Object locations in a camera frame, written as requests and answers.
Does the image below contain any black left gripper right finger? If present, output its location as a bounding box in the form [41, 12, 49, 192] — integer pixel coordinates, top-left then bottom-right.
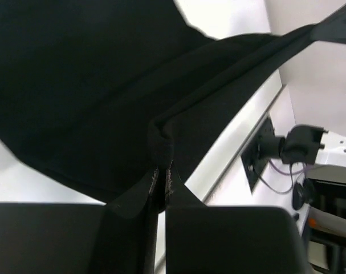
[165, 170, 310, 273]

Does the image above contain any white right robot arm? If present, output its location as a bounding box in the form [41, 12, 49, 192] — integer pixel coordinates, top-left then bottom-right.
[269, 1, 346, 218]

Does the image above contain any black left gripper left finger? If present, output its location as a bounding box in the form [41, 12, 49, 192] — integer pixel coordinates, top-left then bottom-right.
[0, 169, 160, 273]

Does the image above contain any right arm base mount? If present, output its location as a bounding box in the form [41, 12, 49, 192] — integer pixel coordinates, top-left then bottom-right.
[241, 116, 285, 192]

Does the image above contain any black skirt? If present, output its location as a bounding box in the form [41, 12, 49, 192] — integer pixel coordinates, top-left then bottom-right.
[0, 1, 313, 202]

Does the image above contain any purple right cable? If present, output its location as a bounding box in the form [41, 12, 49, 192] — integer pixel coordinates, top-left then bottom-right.
[258, 159, 313, 196]

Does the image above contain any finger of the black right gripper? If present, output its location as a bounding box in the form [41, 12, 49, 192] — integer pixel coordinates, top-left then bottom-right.
[310, 4, 346, 45]

